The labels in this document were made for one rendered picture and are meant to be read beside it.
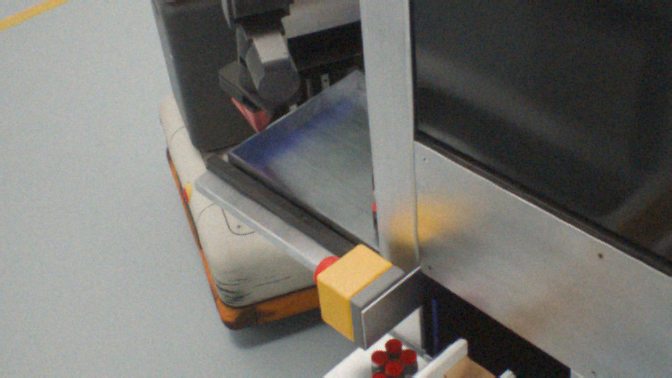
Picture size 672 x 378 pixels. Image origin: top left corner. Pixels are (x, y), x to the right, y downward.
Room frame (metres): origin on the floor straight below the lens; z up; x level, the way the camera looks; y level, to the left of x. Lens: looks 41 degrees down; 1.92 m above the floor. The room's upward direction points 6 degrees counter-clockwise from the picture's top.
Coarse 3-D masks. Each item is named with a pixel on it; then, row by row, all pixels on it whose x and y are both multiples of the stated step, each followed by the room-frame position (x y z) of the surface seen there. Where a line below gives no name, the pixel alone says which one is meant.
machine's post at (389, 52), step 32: (384, 0) 0.91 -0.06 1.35; (384, 32) 0.91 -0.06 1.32; (384, 64) 0.91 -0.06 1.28; (384, 96) 0.92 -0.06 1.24; (416, 96) 0.89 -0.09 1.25; (384, 128) 0.92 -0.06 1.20; (416, 128) 0.89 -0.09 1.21; (384, 160) 0.92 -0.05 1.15; (384, 192) 0.92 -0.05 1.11; (384, 224) 0.93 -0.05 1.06; (416, 224) 0.89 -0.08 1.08; (384, 256) 0.93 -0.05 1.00; (416, 256) 0.89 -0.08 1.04; (416, 320) 0.89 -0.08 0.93; (416, 352) 0.90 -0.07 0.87
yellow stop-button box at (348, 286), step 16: (352, 256) 0.91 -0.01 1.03; (368, 256) 0.90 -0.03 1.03; (336, 272) 0.88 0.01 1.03; (352, 272) 0.88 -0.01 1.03; (368, 272) 0.88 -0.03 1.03; (384, 272) 0.88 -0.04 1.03; (400, 272) 0.87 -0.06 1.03; (320, 288) 0.88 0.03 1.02; (336, 288) 0.86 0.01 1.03; (352, 288) 0.86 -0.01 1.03; (368, 288) 0.86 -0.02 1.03; (384, 288) 0.85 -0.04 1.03; (320, 304) 0.88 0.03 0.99; (336, 304) 0.86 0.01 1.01; (352, 304) 0.84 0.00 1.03; (368, 304) 0.84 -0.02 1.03; (336, 320) 0.86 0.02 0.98; (352, 320) 0.84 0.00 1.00; (352, 336) 0.84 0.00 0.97
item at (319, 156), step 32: (320, 96) 1.38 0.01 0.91; (352, 96) 1.41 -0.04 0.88; (288, 128) 1.33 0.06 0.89; (320, 128) 1.34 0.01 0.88; (352, 128) 1.33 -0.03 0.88; (256, 160) 1.28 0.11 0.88; (288, 160) 1.27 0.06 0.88; (320, 160) 1.26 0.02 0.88; (352, 160) 1.26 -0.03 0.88; (288, 192) 1.16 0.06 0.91; (320, 192) 1.19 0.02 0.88; (352, 192) 1.19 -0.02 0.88; (352, 224) 1.12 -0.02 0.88
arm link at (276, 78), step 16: (224, 0) 1.25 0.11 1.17; (288, 0) 1.25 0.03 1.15; (256, 16) 1.25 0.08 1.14; (272, 16) 1.25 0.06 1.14; (256, 32) 1.22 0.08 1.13; (272, 32) 1.22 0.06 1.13; (256, 48) 1.20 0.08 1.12; (272, 48) 1.20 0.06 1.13; (256, 64) 1.20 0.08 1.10; (272, 64) 1.17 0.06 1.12; (288, 64) 1.18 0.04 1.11; (256, 80) 1.18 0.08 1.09; (272, 80) 1.18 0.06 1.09; (288, 80) 1.18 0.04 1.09; (272, 96) 1.18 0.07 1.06; (288, 96) 1.19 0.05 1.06
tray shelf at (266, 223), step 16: (208, 176) 1.26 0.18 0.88; (208, 192) 1.23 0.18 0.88; (224, 192) 1.22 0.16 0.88; (240, 192) 1.22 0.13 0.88; (224, 208) 1.20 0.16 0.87; (240, 208) 1.18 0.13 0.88; (256, 208) 1.18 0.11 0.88; (256, 224) 1.15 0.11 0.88; (272, 224) 1.14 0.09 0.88; (288, 224) 1.14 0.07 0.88; (272, 240) 1.12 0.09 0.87; (288, 240) 1.11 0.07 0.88; (304, 240) 1.10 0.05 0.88; (304, 256) 1.07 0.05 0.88; (320, 256) 1.07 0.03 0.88; (336, 256) 1.06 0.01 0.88
